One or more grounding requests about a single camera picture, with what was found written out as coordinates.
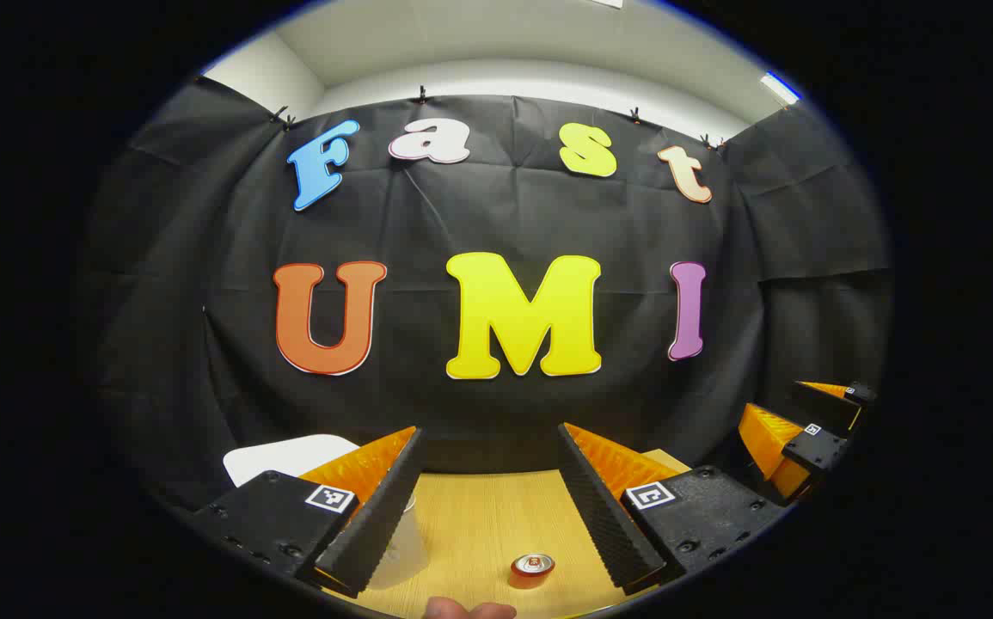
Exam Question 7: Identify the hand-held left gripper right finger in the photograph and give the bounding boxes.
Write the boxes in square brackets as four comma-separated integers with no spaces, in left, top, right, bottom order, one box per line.
[558,421,788,596]

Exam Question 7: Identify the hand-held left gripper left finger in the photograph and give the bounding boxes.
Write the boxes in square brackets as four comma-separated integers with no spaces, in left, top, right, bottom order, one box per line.
[189,426,426,600]

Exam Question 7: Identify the red pop can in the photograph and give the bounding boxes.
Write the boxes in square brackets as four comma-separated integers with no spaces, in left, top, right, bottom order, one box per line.
[509,553,557,590]

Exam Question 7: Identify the white desktop garbage bin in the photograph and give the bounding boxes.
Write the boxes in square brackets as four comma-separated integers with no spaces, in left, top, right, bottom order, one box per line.
[223,434,430,591]

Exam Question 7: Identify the wooden desktop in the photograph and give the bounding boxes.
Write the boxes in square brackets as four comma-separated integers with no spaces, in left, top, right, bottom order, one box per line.
[324,449,695,619]

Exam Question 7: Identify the black backdrop cloth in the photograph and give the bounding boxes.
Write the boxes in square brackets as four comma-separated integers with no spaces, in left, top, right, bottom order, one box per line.
[75,76,897,517]

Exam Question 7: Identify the ceiling light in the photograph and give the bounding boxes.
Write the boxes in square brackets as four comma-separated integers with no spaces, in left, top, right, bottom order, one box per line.
[761,71,802,106]

